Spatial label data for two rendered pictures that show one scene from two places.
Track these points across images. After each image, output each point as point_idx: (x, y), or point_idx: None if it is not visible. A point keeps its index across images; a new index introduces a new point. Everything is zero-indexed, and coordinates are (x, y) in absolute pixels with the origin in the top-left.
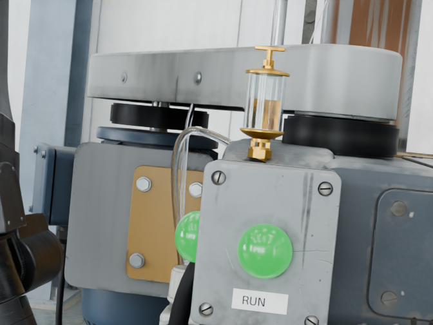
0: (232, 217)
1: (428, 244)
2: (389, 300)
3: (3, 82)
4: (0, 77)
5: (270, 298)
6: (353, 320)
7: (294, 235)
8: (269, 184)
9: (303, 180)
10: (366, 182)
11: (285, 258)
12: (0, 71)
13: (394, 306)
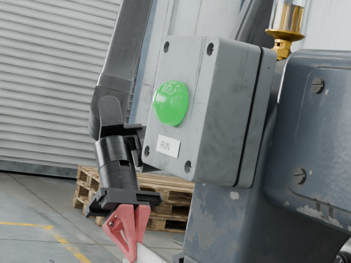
0: (167, 78)
1: (334, 122)
2: (297, 177)
3: (271, 45)
4: (269, 41)
5: (172, 143)
6: (280, 196)
7: (190, 91)
8: (186, 48)
9: (201, 43)
10: (305, 62)
11: (169, 104)
12: (270, 38)
13: (303, 185)
